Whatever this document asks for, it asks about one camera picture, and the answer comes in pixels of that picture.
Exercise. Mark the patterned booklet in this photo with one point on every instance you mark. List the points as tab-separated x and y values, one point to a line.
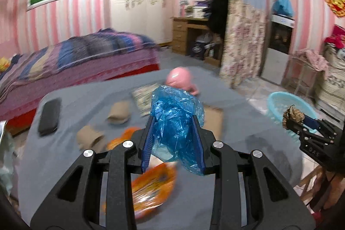
142	97

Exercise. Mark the tan phone case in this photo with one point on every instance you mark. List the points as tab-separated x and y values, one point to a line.
213	120

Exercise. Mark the black hanging coat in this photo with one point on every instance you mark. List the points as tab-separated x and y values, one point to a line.
218	17

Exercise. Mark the yellow duck plush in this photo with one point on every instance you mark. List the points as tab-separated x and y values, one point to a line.
4	64

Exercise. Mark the brown paper ball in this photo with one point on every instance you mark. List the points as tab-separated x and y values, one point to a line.
294	114

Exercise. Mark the bed with striped quilt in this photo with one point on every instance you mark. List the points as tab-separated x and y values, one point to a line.
95	57

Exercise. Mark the brown cardboard roll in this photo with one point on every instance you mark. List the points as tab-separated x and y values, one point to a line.
119	113
89	138

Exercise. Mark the floral curtain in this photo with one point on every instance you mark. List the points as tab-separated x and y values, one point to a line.
243	43

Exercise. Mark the orange snack wrapper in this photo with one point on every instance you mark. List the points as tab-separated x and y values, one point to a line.
153	188

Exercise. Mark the pink piggy bank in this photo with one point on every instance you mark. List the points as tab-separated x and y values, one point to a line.
181	78

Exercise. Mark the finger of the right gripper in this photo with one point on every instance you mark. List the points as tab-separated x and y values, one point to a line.
298	127

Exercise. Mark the black glasses case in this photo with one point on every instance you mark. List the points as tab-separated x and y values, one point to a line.
50	117

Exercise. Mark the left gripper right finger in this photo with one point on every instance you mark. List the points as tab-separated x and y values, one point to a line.
249	192

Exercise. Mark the wooden desk with drawers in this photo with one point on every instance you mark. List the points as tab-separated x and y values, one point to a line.
192	37

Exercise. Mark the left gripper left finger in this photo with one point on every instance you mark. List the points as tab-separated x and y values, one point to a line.
95	192

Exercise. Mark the blue plastic bag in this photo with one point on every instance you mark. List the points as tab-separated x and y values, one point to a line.
173	130

